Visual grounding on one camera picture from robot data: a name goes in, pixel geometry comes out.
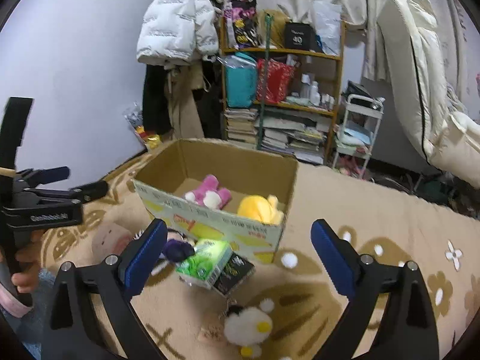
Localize cream folding sofa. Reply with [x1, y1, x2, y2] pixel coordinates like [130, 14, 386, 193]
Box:
[377, 0, 480, 190]

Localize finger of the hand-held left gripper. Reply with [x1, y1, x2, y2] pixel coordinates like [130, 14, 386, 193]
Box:
[26, 180, 110, 205]
[17, 166, 71, 188]

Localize person's left hand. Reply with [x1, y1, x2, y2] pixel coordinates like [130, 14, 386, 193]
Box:
[11, 229, 46, 293]

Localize pink shoes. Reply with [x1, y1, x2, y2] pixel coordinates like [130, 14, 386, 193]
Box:
[339, 155, 366, 176]

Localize person's blue pants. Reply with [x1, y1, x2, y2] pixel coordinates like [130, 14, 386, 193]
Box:
[0, 268, 57, 360]

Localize teal bag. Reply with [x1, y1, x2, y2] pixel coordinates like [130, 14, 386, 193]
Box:
[224, 54, 259, 109]

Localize white-haired plush doll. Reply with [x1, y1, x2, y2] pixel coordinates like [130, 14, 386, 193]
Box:
[133, 227, 197, 274]

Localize person's left forearm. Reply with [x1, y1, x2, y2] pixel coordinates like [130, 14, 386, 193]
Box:
[0, 279, 32, 317]

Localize row of white bottles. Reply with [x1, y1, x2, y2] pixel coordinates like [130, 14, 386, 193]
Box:
[300, 73, 336, 107]

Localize stack of flat magazines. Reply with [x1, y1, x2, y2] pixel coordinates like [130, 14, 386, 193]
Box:
[259, 112, 332, 165]

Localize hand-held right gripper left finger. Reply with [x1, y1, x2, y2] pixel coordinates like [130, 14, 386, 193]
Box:
[41, 218, 169, 360]

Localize black coat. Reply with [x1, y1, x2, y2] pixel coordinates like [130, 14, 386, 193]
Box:
[142, 64, 173, 136]

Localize white puffer jacket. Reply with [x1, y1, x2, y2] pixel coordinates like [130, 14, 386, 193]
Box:
[136, 0, 220, 64]

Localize green pole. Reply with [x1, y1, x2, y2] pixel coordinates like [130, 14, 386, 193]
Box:
[256, 13, 272, 151]

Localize red bag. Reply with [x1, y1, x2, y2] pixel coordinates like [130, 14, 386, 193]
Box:
[256, 59, 297, 105]

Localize black item on cart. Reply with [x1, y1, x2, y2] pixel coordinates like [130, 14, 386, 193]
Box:
[343, 80, 372, 98]

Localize beige coat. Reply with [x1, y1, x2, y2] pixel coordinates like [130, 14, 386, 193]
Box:
[165, 62, 205, 139]

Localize black printed bag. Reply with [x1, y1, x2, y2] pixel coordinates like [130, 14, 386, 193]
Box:
[224, 0, 263, 49]

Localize black packet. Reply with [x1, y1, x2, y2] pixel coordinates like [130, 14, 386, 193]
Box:
[212, 253, 256, 296]

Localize white trolley cart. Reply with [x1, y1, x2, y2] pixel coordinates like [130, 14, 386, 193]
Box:
[332, 93, 385, 177]

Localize beige patterned blanket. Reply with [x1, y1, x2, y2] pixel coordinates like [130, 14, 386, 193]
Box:
[37, 154, 480, 360]

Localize plastic bag of yellow toys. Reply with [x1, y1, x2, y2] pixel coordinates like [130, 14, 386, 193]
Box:
[124, 101, 164, 151]

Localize black box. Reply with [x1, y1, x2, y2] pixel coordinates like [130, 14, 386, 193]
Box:
[284, 22, 316, 51]

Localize black hanging garment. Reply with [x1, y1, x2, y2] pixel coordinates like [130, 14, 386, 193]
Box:
[200, 58, 226, 139]

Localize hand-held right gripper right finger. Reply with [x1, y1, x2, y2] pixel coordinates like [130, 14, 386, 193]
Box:
[310, 218, 439, 360]

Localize white plastic bag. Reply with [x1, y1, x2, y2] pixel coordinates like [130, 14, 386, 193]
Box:
[311, 0, 343, 56]

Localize white chick plush toy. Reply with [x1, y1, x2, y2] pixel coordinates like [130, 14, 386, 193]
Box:
[224, 298, 274, 359]

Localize pink plush toy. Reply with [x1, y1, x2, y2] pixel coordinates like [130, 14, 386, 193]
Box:
[184, 174, 232, 209]

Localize green white carton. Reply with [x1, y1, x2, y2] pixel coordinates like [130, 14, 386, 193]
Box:
[175, 238, 233, 289]

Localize wooden shelf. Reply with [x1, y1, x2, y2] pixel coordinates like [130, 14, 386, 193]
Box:
[218, 17, 346, 164]

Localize yellow plush toy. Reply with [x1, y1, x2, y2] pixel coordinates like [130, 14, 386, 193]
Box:
[237, 194, 285, 225]

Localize stack of thick books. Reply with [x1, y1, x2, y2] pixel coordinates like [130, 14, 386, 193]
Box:
[224, 108, 259, 147]

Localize printed cardboard box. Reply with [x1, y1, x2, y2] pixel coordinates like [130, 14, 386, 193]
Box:
[133, 139, 299, 265]

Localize light blue folded cloths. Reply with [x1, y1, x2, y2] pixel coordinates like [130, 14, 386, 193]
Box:
[337, 125, 370, 147]

